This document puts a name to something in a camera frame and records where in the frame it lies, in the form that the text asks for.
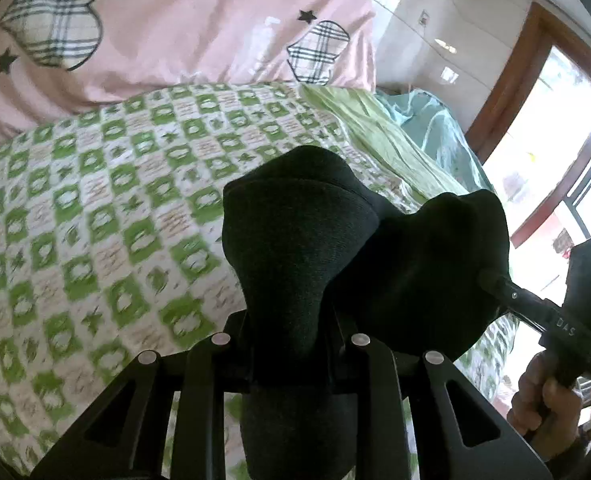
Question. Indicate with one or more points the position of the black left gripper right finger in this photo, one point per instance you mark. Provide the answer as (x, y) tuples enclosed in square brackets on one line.
[(403, 383)]

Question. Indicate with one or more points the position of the brown wooden door frame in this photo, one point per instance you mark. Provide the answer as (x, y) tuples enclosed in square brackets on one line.
[(533, 134)]

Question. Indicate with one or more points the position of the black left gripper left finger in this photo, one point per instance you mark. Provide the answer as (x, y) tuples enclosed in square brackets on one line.
[(122, 434)]

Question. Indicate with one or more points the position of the person's right hand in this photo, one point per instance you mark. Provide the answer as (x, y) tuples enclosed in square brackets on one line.
[(545, 409)]

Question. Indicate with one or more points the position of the teal blanket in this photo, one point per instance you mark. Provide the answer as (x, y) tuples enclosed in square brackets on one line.
[(432, 126)]

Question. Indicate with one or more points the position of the pink plaid-heart quilt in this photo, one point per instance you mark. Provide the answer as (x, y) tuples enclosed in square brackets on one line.
[(63, 57)]

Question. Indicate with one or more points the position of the black pants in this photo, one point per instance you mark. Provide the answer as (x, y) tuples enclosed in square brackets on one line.
[(321, 257)]

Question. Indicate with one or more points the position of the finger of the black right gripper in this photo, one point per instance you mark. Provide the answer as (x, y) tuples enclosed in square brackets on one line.
[(541, 314)]

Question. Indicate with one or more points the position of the green checkered bed sheet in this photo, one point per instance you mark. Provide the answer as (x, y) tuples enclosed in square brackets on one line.
[(110, 228)]

